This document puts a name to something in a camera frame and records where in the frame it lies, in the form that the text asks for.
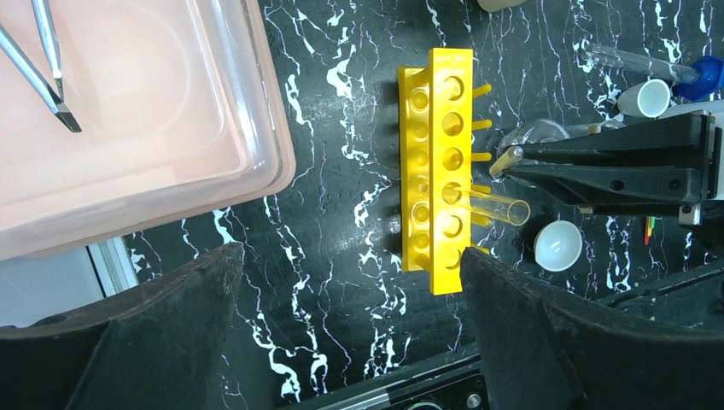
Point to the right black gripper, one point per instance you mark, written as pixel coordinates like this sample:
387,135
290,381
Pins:
634,169

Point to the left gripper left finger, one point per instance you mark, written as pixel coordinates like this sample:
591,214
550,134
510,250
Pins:
154,346

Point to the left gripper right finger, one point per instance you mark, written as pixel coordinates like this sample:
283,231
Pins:
659,346

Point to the thin glass test tube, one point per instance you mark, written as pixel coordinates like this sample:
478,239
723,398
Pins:
509,158

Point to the yellow test tube rack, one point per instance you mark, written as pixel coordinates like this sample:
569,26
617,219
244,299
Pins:
436,126

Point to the small white crucible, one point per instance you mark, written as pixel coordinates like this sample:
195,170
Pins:
645,100

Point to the round glass flask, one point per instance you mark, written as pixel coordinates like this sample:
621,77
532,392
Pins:
533,132

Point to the red capped wash bottle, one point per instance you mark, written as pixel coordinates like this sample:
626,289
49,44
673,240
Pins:
714,107

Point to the white ceramic evaporating dish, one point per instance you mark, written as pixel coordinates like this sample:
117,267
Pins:
558,246

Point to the beige plastic bin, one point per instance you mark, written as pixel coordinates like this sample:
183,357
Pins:
492,6

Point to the pink plastic storage box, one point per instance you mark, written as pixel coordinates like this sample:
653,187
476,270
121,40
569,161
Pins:
179,111

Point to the left yellow black screwdriver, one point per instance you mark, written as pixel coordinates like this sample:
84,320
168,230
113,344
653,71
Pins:
37,81

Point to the yellow black screwdriver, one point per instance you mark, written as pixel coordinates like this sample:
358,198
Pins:
37,81
49,41

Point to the right yellow black screwdriver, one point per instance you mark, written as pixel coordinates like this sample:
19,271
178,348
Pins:
49,41

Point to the aluminium frame rail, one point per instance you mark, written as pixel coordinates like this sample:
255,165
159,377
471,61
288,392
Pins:
252,374

